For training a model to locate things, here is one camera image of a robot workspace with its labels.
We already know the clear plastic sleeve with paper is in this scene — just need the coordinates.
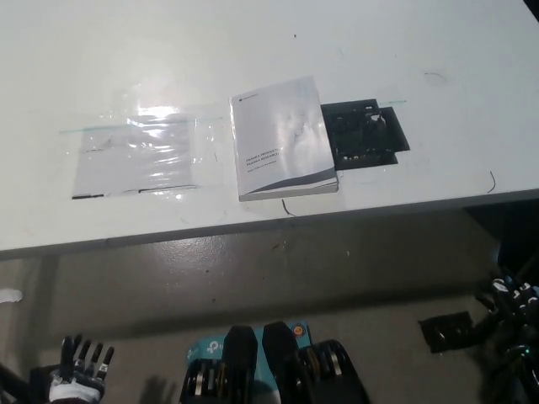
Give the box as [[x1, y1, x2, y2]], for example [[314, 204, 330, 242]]
[[58, 104, 220, 201]]

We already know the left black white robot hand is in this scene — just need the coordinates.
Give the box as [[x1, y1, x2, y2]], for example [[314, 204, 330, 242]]
[[48, 334, 115, 404]]

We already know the black desk cable grommet box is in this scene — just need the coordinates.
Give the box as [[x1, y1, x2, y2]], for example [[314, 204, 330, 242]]
[[319, 98, 412, 172]]

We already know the teal cardboard box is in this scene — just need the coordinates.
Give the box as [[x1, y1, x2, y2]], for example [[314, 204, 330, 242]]
[[184, 322, 312, 404]]

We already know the white grey paperback book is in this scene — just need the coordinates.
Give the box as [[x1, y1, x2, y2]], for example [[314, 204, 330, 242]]
[[229, 75, 340, 202]]

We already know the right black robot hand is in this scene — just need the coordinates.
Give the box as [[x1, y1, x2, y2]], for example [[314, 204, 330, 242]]
[[477, 274, 539, 328]]

